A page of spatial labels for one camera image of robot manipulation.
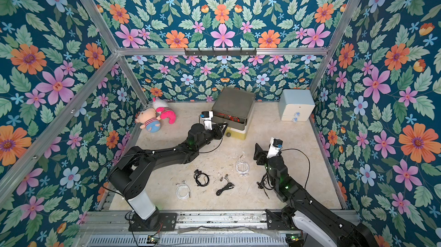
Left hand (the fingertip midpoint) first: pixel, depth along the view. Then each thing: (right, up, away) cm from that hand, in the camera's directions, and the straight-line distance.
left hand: (227, 122), depth 85 cm
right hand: (+17, -10, -5) cm, 20 cm away
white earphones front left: (-18, -34, -5) cm, 39 cm away
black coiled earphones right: (+19, -30, -1) cm, 36 cm away
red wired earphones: (+2, +2, +6) cm, 7 cm away
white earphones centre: (+8, -24, +4) cm, 25 cm away
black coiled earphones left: (-13, -29, +1) cm, 32 cm away
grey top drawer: (-5, +2, +2) cm, 6 cm away
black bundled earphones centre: (0, -31, -2) cm, 31 cm away
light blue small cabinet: (+40, +10, +13) cm, 43 cm away
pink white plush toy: (-42, +9, +20) cm, 47 cm away
